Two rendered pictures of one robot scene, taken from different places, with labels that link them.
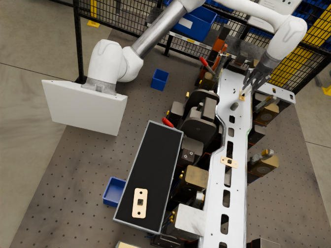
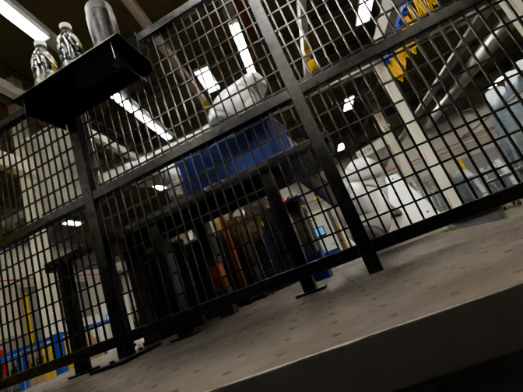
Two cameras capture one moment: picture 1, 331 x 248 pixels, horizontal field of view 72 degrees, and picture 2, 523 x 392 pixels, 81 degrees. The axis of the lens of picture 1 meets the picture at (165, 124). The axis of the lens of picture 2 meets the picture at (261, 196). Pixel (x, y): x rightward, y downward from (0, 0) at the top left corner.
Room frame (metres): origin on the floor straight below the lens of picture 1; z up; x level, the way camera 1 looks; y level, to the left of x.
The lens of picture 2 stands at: (2.23, 0.43, 0.76)
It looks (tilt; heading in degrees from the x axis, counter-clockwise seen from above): 15 degrees up; 198
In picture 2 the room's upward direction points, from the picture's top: 21 degrees counter-clockwise
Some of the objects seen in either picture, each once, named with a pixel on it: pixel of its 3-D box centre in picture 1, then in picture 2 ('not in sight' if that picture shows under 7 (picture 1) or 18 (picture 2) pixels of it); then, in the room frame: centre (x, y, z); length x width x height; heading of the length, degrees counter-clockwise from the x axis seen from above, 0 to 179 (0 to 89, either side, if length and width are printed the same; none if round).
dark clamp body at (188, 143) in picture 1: (176, 164); not in sight; (0.54, -0.13, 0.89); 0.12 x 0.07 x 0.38; 95
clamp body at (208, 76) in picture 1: (197, 96); (249, 257); (1.04, -0.11, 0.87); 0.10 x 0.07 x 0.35; 95
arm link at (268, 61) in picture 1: (271, 58); (178, 192); (1.06, -0.34, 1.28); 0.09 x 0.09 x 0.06
